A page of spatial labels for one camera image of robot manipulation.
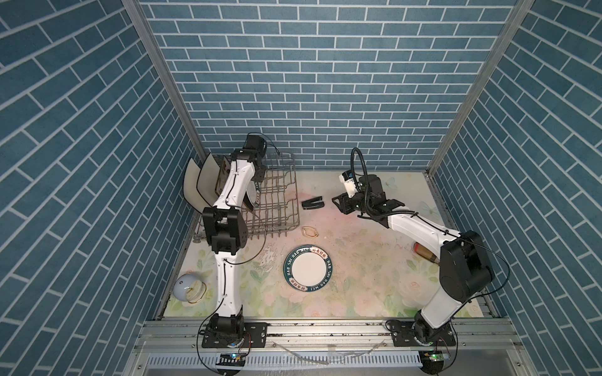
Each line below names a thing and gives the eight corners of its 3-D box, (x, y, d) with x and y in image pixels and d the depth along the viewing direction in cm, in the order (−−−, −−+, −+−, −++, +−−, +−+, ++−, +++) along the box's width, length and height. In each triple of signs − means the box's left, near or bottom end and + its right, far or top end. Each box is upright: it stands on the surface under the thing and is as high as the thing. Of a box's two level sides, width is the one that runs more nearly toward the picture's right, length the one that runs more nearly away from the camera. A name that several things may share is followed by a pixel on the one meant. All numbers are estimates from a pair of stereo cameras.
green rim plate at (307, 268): (282, 291, 84) (281, 288, 82) (286, 248, 95) (285, 244, 93) (332, 291, 85) (333, 288, 82) (330, 248, 96) (331, 244, 93)
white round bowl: (180, 300, 83) (167, 292, 75) (192, 281, 87) (181, 271, 79) (197, 306, 82) (185, 298, 74) (208, 287, 86) (198, 277, 78)
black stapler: (303, 211, 107) (303, 207, 105) (301, 203, 110) (301, 200, 108) (324, 206, 109) (324, 203, 107) (321, 199, 112) (321, 195, 110)
